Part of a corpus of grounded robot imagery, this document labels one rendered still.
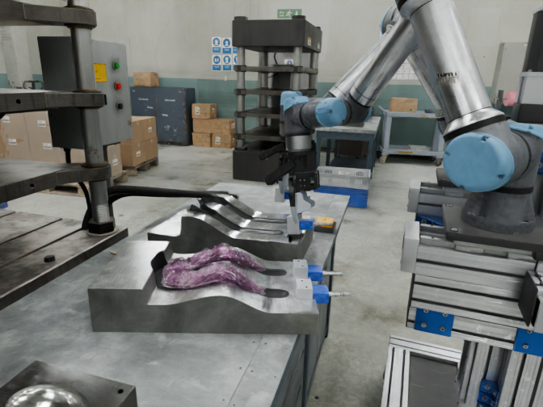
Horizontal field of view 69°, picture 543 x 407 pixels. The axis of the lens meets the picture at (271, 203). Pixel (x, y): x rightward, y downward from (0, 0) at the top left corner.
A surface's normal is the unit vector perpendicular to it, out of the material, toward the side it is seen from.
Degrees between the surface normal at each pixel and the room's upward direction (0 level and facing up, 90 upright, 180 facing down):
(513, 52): 90
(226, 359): 0
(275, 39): 90
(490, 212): 73
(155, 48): 90
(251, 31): 90
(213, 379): 0
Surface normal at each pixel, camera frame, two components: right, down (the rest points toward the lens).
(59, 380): 0.03, -0.95
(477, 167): -0.70, 0.31
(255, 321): 0.01, 0.30
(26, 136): -0.22, 0.44
